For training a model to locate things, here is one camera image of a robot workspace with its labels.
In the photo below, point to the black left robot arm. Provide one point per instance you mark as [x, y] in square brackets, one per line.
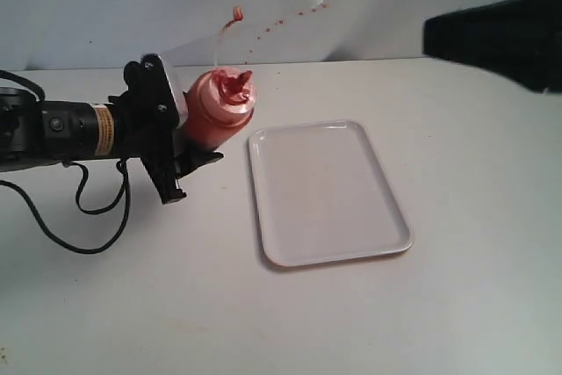
[36, 132]

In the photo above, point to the white rectangular plastic tray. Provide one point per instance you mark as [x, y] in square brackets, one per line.
[321, 196]

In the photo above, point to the red sauce squeeze bottle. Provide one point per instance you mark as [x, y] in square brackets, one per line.
[221, 102]

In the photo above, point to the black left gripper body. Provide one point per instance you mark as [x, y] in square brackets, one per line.
[147, 119]

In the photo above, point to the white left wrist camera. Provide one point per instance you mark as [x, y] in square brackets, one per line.
[174, 87]

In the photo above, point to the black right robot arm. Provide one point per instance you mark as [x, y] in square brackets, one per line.
[516, 39]

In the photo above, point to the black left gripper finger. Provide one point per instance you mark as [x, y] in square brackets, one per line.
[189, 157]

